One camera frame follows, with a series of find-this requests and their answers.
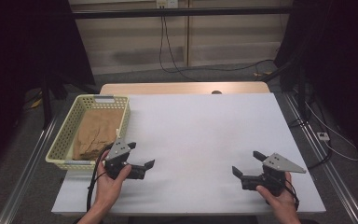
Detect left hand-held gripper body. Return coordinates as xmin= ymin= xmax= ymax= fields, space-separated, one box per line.
xmin=103 ymin=138 xmax=131 ymax=181

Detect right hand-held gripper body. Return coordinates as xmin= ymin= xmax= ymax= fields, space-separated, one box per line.
xmin=260 ymin=152 xmax=307 ymax=197

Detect brown pants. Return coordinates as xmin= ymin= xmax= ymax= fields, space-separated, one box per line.
xmin=72 ymin=108 xmax=125 ymax=161

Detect pale yellow plastic basket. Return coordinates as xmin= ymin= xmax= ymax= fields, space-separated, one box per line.
xmin=45 ymin=94 xmax=131 ymax=172

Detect person's left hand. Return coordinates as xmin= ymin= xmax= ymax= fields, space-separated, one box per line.
xmin=94 ymin=149 xmax=132 ymax=208

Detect person's right hand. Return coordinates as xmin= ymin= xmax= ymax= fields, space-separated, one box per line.
xmin=255 ymin=172 xmax=299 ymax=217

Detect white table mat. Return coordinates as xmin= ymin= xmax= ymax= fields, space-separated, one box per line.
xmin=51 ymin=92 xmax=326 ymax=217

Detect wooden table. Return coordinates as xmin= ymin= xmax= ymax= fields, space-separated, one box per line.
xmin=99 ymin=81 xmax=271 ymax=96

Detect black stand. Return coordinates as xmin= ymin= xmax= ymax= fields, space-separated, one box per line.
xmin=262 ymin=57 xmax=312 ymax=123
xmin=41 ymin=72 xmax=101 ymax=131

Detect black curtain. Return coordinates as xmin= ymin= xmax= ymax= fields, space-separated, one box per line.
xmin=273 ymin=0 xmax=358 ymax=169
xmin=0 ymin=0 xmax=96 ymax=179

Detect black horizontal bar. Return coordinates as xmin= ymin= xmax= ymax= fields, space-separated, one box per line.
xmin=71 ymin=7 xmax=294 ymax=20

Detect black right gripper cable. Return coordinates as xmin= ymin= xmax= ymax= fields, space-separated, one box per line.
xmin=283 ymin=179 xmax=301 ymax=210

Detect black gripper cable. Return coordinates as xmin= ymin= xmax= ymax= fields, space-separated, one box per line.
xmin=86 ymin=143 xmax=115 ymax=213
xmin=283 ymin=179 xmax=301 ymax=210

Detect metal floor rail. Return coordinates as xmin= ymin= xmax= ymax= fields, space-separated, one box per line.
xmin=283 ymin=92 xmax=358 ymax=224
xmin=0 ymin=118 xmax=59 ymax=224

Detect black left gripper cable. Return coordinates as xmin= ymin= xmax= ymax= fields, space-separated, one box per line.
xmin=86 ymin=143 xmax=115 ymax=213

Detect white floor cable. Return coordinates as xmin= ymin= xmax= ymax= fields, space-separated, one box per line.
xmin=304 ymin=102 xmax=358 ymax=162

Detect long black floor cable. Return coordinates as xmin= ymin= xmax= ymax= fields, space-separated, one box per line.
xmin=161 ymin=15 xmax=276 ymax=82

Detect black wall cable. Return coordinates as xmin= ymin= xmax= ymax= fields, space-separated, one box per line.
xmin=158 ymin=15 xmax=169 ymax=74

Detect white wall outlet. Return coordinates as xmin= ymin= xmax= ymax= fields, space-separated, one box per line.
xmin=156 ymin=0 xmax=179 ymax=9

